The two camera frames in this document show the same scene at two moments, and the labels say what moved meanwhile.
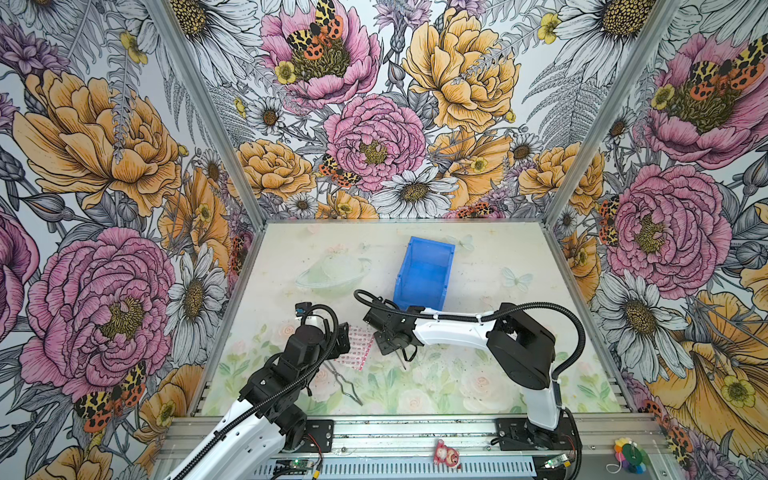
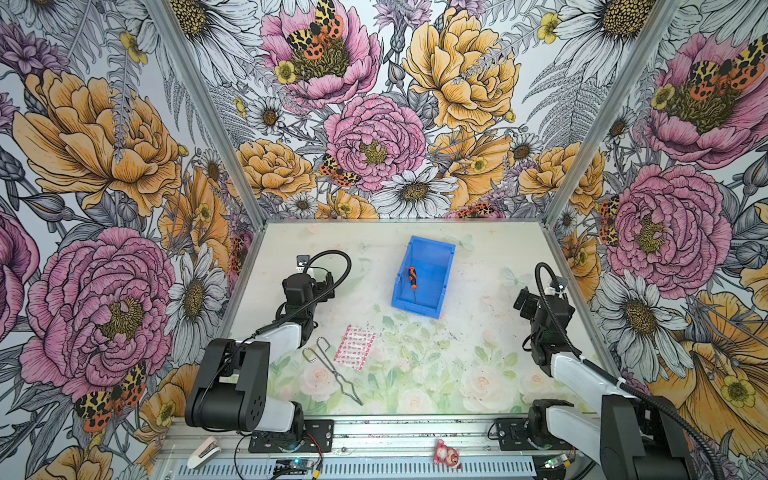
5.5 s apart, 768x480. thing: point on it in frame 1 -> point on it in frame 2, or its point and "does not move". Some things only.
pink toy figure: [448, 455] does not move
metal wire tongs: [334, 372] does not move
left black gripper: [342, 348] -> [322, 286]
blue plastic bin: [424, 274] does not move
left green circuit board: [293, 466] does not move
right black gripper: [383, 346] -> [530, 304]
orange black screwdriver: [400, 360] -> [412, 277]
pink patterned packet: [361, 340] does not move
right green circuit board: [551, 463] does not move
